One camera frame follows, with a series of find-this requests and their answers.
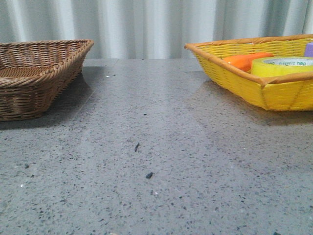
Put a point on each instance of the yellow tape roll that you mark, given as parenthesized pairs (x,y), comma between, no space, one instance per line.
(278,66)

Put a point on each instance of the white curtain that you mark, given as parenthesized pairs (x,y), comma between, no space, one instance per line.
(151,29)

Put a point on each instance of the orange toy carrot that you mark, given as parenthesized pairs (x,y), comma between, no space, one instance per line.
(244,62)

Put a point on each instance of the brown wicker basket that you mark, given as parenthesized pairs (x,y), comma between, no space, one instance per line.
(33,74)

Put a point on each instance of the yellow wicker basket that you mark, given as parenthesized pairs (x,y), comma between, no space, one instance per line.
(291,92)

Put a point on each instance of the purple block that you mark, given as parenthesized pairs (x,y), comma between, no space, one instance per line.
(309,50)

